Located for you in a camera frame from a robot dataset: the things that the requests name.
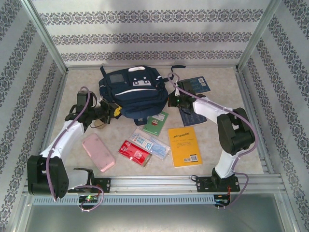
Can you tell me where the dark blue booklet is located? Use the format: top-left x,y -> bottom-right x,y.
179,107 -> 209,127
185,76 -> 212,95

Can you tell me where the navy blue backpack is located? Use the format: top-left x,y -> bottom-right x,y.
98,65 -> 186,125

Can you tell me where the green notebook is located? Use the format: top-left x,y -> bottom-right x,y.
142,111 -> 169,136

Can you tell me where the red plastic packet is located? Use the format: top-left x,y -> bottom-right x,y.
118,140 -> 153,168

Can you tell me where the pink pencil case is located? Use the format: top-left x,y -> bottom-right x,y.
82,133 -> 116,173

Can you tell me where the yellow book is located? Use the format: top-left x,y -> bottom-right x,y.
167,126 -> 203,168

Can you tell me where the left controller board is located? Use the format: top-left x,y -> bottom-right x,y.
78,195 -> 99,203

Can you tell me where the controller board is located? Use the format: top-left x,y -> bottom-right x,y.
78,195 -> 99,203
214,198 -> 232,208

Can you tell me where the right controller board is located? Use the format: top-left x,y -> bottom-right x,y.
214,198 -> 232,208

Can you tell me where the grey metal panel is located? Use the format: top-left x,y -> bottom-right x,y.
14,193 -> 297,232

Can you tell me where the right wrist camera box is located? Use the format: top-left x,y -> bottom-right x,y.
175,79 -> 194,96

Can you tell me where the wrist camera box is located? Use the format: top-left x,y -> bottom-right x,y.
175,79 -> 194,96
76,89 -> 97,108

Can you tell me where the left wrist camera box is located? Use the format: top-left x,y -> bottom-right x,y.
76,89 -> 97,108

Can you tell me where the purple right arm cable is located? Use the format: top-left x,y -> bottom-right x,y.
168,72 -> 257,208

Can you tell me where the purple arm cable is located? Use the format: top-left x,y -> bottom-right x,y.
47,86 -> 104,213
168,72 -> 257,208

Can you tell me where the aluminium side rail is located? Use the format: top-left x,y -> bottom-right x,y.
33,71 -> 70,177
235,70 -> 276,174

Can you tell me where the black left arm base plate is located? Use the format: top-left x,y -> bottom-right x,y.
67,177 -> 112,194

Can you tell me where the aluminium mounting rail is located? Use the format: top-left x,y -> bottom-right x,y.
23,175 -> 284,195

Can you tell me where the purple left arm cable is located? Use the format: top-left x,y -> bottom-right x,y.
47,86 -> 104,213

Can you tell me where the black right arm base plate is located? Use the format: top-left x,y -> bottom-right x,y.
196,176 -> 241,193

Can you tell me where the grey slotted cable duct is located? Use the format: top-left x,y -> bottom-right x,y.
32,194 -> 216,206

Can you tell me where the aluminium frame post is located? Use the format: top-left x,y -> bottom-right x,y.
234,0 -> 282,73
20,0 -> 70,74

